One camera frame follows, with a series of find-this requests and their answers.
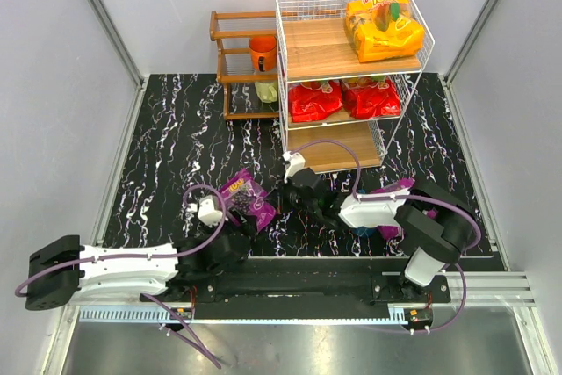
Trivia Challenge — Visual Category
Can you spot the white wire wooden shelf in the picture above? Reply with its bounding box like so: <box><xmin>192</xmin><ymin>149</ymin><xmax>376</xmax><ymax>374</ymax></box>
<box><xmin>276</xmin><ymin>0</ymin><xmax>435</xmax><ymax>173</ymax></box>

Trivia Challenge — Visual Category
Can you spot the small red candy bag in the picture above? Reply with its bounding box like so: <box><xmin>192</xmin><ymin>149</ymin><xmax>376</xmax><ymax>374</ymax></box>
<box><xmin>340</xmin><ymin>76</ymin><xmax>401</xmax><ymax>119</ymax></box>

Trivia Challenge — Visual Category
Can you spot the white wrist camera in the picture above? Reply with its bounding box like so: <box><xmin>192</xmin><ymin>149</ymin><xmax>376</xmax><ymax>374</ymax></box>
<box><xmin>282</xmin><ymin>151</ymin><xmax>306</xmax><ymax>184</ymax></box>
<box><xmin>186</xmin><ymin>195</ymin><xmax>225</xmax><ymax>227</ymax></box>

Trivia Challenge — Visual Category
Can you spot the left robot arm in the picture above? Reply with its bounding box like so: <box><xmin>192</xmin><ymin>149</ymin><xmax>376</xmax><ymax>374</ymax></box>
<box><xmin>25</xmin><ymin>211</ymin><xmax>257</xmax><ymax>311</ymax></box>

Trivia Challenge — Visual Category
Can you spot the yellow mango candy bag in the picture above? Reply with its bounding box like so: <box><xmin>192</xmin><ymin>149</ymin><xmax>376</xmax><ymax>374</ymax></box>
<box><xmin>345</xmin><ymin>0</ymin><xmax>425</xmax><ymax>63</ymax></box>

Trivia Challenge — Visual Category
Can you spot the brown wooden rack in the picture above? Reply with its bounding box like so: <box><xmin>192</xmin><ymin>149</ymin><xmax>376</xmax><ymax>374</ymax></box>
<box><xmin>209</xmin><ymin>11</ymin><xmax>278</xmax><ymax>121</ymax></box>

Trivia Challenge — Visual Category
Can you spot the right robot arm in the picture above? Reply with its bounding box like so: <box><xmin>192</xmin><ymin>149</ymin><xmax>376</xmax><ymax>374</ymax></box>
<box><xmin>282</xmin><ymin>169</ymin><xmax>482</xmax><ymax>287</ymax></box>

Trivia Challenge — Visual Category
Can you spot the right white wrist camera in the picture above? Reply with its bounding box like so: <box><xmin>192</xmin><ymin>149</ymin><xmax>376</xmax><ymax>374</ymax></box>
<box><xmin>282</xmin><ymin>151</ymin><xmax>306</xmax><ymax>184</ymax></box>

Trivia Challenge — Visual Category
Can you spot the blue white cup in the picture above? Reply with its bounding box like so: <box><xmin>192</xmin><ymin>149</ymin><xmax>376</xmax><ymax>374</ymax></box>
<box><xmin>352</xmin><ymin>227</ymin><xmax>378</xmax><ymax>238</ymax></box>

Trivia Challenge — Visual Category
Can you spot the light green mug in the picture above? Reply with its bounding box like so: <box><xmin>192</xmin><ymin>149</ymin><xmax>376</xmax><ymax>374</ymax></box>
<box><xmin>254</xmin><ymin>81</ymin><xmax>278</xmax><ymax>104</ymax></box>

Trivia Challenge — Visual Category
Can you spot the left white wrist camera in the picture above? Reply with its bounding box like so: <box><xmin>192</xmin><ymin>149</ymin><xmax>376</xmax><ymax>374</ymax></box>
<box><xmin>186</xmin><ymin>195</ymin><xmax>225</xmax><ymax>227</ymax></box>

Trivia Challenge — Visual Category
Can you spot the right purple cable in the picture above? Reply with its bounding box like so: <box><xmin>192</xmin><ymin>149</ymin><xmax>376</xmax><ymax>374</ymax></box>
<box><xmin>289</xmin><ymin>140</ymin><xmax>483</xmax><ymax>335</ymax></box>

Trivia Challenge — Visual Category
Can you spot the purple candy bag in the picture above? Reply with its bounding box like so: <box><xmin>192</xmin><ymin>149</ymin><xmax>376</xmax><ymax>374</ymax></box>
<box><xmin>219</xmin><ymin>169</ymin><xmax>277</xmax><ymax>232</ymax></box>
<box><xmin>361</xmin><ymin>178</ymin><xmax>443</xmax><ymax>242</ymax></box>

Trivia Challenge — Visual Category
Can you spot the large red candy bag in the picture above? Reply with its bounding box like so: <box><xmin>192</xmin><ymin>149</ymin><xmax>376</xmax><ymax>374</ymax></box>
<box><xmin>288</xmin><ymin>80</ymin><xmax>343</xmax><ymax>123</ymax></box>

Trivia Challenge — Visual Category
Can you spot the orange mug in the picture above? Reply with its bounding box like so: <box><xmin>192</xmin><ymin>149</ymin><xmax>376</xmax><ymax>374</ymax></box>
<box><xmin>249</xmin><ymin>36</ymin><xmax>277</xmax><ymax>72</ymax></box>

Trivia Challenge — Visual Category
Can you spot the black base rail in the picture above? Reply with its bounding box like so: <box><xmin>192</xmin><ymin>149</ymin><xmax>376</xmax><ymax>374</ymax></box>
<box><xmin>157</xmin><ymin>257</ymin><xmax>451</xmax><ymax>321</ymax></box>

